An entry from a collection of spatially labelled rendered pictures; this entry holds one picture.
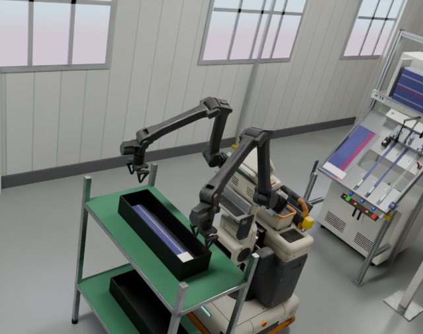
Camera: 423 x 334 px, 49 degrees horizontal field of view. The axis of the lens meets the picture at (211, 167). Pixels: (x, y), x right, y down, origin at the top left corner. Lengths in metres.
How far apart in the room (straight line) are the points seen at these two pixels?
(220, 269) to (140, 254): 0.40
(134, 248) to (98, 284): 0.71
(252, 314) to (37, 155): 2.34
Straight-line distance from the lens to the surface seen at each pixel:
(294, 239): 2.94
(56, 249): 3.76
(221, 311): 3.08
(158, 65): 4.52
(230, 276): 2.31
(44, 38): 3.92
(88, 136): 4.46
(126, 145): 2.33
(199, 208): 1.96
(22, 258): 3.69
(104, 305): 2.89
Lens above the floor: 2.47
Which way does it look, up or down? 29 degrees down
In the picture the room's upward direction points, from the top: 13 degrees clockwise
